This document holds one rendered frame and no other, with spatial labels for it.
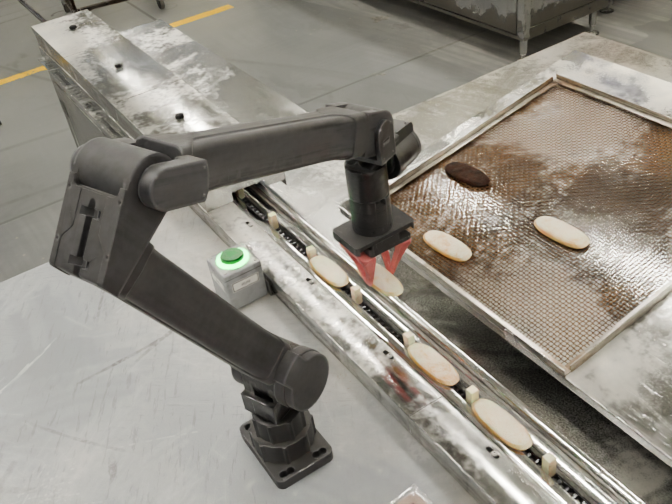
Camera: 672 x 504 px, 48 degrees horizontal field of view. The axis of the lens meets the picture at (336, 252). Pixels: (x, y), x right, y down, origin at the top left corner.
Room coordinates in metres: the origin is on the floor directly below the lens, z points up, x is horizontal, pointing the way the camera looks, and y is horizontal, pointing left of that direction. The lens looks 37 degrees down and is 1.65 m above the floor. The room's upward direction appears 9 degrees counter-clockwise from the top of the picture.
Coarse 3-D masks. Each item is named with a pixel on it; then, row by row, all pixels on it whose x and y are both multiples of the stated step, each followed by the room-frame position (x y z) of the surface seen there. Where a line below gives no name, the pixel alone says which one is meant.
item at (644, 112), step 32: (544, 96) 1.29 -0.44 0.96; (608, 96) 1.22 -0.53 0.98; (480, 128) 1.25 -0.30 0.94; (640, 128) 1.12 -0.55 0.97; (448, 160) 1.19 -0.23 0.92; (480, 160) 1.16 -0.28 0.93; (512, 160) 1.13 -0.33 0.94; (576, 160) 1.08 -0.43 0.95; (608, 160) 1.06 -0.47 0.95; (416, 192) 1.12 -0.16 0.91; (576, 192) 1.01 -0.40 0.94; (608, 192) 0.99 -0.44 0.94; (416, 224) 1.04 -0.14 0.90; (480, 224) 1.00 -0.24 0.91; (576, 224) 0.94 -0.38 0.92; (416, 256) 0.96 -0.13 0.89; (480, 256) 0.93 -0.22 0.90; (640, 256) 0.83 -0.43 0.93; (448, 288) 0.88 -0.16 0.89; (576, 288) 0.81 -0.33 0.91; (608, 320) 0.74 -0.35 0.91; (544, 352) 0.71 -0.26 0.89
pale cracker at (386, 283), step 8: (376, 264) 0.90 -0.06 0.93; (376, 272) 0.89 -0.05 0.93; (384, 272) 0.88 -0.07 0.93; (376, 280) 0.87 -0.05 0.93; (384, 280) 0.86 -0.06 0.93; (392, 280) 0.86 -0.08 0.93; (376, 288) 0.86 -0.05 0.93; (384, 288) 0.85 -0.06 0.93; (392, 288) 0.85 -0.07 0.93; (400, 288) 0.84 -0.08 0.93; (392, 296) 0.84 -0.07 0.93
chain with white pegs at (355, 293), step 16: (240, 192) 1.30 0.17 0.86; (256, 208) 1.26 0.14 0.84; (272, 224) 1.18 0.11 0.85; (288, 240) 1.13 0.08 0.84; (352, 288) 0.93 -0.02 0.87; (384, 320) 0.88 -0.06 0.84; (400, 336) 0.84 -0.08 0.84; (528, 448) 0.60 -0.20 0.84; (544, 464) 0.56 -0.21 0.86; (560, 480) 0.55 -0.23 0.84; (576, 496) 0.52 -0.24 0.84
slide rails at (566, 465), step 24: (312, 240) 1.11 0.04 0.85; (336, 288) 0.96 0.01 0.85; (360, 312) 0.90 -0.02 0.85; (384, 312) 0.89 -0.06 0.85; (384, 336) 0.83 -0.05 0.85; (408, 360) 0.78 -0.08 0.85; (480, 384) 0.71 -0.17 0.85; (504, 408) 0.66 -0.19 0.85; (528, 432) 0.62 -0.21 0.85; (552, 480) 0.54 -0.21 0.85; (576, 480) 0.54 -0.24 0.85
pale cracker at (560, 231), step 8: (544, 216) 0.96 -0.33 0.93; (536, 224) 0.95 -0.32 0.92; (544, 224) 0.94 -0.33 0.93; (552, 224) 0.94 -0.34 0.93; (560, 224) 0.93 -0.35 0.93; (568, 224) 0.93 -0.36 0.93; (544, 232) 0.93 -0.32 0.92; (552, 232) 0.92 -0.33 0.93; (560, 232) 0.92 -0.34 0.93; (568, 232) 0.91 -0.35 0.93; (576, 232) 0.91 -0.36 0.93; (560, 240) 0.90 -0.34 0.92; (568, 240) 0.90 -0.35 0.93; (576, 240) 0.89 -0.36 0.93; (584, 240) 0.89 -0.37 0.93; (576, 248) 0.88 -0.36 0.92
